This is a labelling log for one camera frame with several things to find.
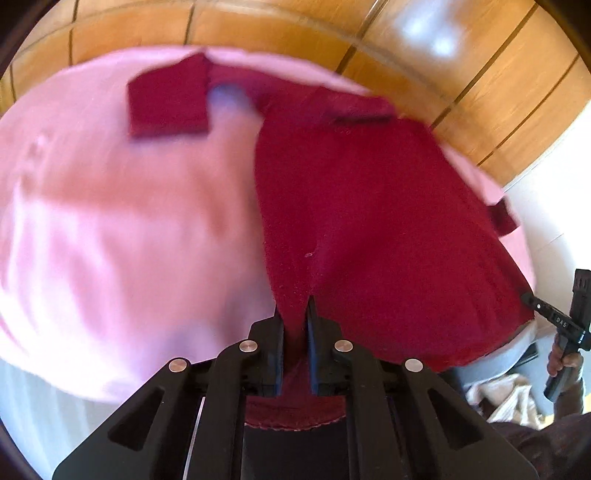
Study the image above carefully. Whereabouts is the dark red garment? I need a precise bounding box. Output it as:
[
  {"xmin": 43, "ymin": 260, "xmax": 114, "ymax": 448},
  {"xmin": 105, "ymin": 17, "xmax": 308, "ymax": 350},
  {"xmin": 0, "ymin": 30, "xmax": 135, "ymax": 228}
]
[{"xmin": 127, "ymin": 54, "xmax": 533, "ymax": 430}]

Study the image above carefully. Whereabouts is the person's right hand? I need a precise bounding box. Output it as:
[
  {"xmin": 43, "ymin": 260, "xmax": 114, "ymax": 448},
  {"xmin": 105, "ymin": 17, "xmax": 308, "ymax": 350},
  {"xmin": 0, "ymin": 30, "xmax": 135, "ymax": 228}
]
[{"xmin": 547, "ymin": 336, "xmax": 584, "ymax": 382}]

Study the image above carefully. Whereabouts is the beige cloth on floor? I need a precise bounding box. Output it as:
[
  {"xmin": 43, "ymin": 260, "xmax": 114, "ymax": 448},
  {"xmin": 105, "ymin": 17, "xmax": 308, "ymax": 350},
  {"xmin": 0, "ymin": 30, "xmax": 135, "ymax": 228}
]
[{"xmin": 466, "ymin": 373, "xmax": 545, "ymax": 430}]

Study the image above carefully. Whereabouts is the pink bed sheet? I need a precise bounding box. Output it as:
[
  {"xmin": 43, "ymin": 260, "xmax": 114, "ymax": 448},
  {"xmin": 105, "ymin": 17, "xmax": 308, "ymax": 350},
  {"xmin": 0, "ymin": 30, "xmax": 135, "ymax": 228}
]
[{"xmin": 1, "ymin": 47, "xmax": 534, "ymax": 402}]

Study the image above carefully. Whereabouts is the wooden wardrobe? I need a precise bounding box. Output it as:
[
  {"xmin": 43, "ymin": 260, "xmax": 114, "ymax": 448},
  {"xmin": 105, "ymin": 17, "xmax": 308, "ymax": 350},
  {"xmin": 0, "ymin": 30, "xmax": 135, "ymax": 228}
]
[{"xmin": 1, "ymin": 1, "xmax": 590, "ymax": 184}]

